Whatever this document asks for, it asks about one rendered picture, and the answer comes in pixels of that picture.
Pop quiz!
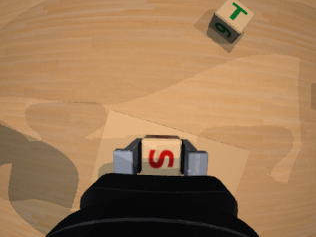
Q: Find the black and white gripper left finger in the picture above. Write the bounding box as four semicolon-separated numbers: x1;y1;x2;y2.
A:
113;138;142;174

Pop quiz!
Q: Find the beige flat mat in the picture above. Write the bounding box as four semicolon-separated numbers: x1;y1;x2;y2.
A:
91;110;250;195

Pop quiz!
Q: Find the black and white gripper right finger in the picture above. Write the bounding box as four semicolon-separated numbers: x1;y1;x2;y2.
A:
180;139;208;176

